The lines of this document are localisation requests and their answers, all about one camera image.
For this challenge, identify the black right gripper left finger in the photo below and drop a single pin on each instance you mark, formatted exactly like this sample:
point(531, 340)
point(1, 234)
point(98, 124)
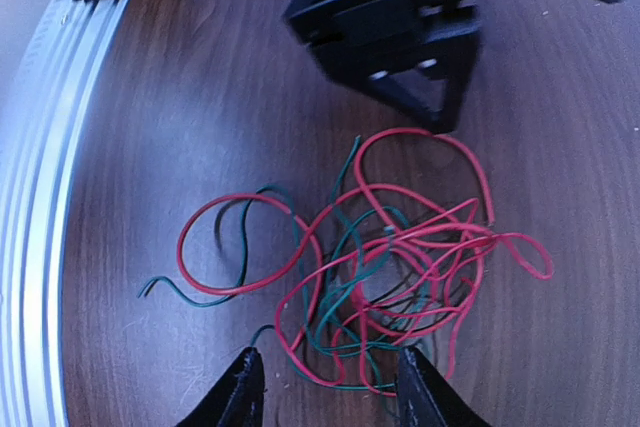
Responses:
point(236, 399)

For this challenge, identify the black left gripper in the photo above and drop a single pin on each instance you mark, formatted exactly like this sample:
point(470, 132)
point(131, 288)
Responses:
point(416, 56)

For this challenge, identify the aluminium front rail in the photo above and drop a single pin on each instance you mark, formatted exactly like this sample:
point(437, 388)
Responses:
point(41, 127)

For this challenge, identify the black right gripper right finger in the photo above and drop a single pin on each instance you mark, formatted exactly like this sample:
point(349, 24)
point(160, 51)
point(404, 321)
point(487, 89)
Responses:
point(425, 398)

